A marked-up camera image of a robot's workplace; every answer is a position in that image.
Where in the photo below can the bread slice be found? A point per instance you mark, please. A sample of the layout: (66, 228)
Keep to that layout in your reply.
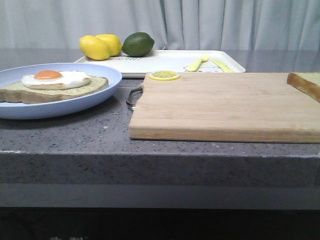
(306, 82)
(18, 93)

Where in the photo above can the white bear tray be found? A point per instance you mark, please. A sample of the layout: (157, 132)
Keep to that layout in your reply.
(172, 60)

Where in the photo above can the lemon slice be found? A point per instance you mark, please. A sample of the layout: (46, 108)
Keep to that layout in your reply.
(164, 75)

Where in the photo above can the yellow plastic fork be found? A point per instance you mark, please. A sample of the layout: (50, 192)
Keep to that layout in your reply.
(196, 64)

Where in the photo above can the wooden cutting board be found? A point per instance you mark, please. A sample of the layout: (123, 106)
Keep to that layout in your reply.
(225, 107)

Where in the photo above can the green lime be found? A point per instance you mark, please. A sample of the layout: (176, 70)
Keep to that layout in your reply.
(138, 44)

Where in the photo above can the yellow plastic knife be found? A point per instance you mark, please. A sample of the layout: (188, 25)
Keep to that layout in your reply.
(223, 66)

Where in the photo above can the yellow lemon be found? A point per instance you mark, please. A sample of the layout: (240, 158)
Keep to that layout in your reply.
(94, 48)
(113, 42)

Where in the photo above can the fried egg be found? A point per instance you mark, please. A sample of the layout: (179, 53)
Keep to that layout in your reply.
(56, 80)

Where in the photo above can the grey curtain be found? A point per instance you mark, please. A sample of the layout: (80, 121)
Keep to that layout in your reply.
(173, 24)

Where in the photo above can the metal board handle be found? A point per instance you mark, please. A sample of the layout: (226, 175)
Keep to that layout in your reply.
(130, 99)

